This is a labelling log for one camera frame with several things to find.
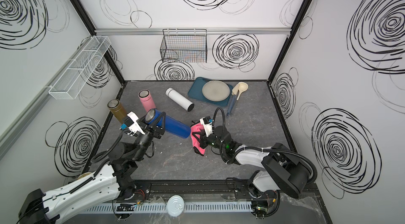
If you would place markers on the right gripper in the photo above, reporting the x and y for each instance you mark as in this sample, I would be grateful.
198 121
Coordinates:
203 139

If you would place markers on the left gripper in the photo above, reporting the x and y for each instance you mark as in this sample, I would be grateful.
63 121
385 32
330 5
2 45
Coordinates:
150 129

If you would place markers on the pink cloth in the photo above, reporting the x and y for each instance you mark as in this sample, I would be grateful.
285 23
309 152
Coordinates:
197 131

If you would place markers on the blue thermos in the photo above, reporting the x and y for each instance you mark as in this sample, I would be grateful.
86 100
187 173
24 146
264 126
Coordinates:
172 124

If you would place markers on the pink thermos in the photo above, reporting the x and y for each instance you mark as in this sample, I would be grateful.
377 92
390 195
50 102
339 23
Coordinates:
146 100

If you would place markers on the white thermos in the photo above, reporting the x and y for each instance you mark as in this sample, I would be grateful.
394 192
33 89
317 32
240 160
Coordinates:
180 99

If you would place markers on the gold thermos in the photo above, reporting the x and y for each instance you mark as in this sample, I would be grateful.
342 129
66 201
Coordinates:
117 109

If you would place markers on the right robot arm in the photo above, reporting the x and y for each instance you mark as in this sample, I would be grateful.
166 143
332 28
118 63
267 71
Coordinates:
280 168

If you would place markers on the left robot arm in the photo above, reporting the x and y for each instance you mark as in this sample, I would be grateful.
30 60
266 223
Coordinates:
111 181

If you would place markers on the teal tray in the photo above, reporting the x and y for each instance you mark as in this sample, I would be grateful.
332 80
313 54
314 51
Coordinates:
196 92

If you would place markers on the grey round plate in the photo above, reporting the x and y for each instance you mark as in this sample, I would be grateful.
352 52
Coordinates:
216 91

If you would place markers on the beige ladle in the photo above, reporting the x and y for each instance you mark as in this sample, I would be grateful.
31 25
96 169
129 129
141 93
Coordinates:
242 87

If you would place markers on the white round can lid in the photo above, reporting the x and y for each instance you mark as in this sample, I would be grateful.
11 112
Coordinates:
175 206

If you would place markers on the red gold round tin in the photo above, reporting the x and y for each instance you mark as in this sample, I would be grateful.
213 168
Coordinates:
84 175

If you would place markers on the white mesh shelf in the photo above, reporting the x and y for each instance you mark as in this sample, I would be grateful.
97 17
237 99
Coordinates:
88 67

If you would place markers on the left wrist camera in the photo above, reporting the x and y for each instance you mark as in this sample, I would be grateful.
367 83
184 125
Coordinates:
131 126

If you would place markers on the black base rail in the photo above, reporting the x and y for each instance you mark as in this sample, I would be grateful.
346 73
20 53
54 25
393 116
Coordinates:
239 188

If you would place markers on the blue handled utensil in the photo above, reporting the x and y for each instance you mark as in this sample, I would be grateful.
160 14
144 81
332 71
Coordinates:
233 99

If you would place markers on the white slotted cable duct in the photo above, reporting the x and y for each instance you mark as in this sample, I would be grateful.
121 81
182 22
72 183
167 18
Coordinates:
160 207

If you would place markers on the black wire basket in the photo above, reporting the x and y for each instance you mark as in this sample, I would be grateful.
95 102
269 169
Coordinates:
185 44

